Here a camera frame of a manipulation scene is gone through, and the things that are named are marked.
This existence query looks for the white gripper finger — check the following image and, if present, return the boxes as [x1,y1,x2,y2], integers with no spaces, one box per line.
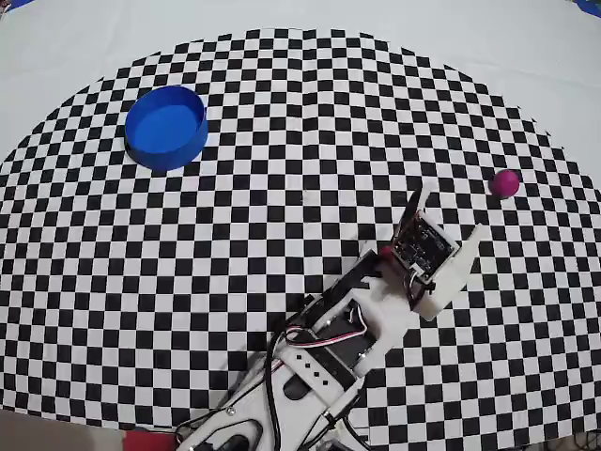
[443,224,485,288]

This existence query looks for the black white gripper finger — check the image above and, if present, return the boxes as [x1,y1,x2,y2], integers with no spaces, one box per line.
[392,184,434,246]

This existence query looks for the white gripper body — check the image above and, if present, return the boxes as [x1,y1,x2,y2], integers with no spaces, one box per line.
[410,270,464,321]

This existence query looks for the pink faceted ball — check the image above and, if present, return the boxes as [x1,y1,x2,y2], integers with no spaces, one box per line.
[489,168,521,198]

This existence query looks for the black white checkered cloth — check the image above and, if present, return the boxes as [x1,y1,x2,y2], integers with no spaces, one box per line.
[0,0,601,447]

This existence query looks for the blue round bowl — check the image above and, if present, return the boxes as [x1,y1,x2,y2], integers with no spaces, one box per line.
[124,86,209,173]

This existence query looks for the red flat object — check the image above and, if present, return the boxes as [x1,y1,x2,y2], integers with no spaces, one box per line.
[122,430,182,451]

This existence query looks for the wrist camera board red mount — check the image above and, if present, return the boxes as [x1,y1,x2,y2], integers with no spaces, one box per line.
[379,209,460,287]

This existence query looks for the red white servo wire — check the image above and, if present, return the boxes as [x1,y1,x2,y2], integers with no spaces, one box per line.
[281,300,377,349]

